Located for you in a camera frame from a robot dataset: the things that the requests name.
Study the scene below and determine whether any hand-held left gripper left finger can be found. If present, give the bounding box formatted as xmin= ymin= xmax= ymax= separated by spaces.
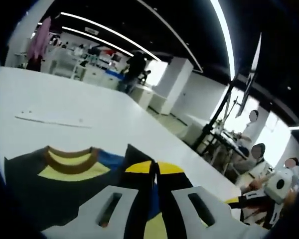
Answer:
xmin=41 ymin=161 xmax=155 ymax=239

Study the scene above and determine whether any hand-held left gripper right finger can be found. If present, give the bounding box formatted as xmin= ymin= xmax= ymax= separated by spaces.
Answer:
xmin=155 ymin=161 xmax=270 ymax=239

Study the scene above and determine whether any yellow black blue garment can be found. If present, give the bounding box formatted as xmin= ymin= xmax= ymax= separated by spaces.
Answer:
xmin=3 ymin=143 xmax=190 ymax=239

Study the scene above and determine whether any black tripod stand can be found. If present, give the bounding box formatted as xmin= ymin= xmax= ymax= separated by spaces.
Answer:
xmin=193 ymin=32 xmax=263 ymax=150

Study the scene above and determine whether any long curved ceiling light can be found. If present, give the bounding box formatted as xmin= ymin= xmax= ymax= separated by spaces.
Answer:
xmin=210 ymin=0 xmax=237 ymax=81

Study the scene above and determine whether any thin white template strip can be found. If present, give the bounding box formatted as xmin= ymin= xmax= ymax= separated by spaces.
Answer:
xmin=14 ymin=115 xmax=93 ymax=129

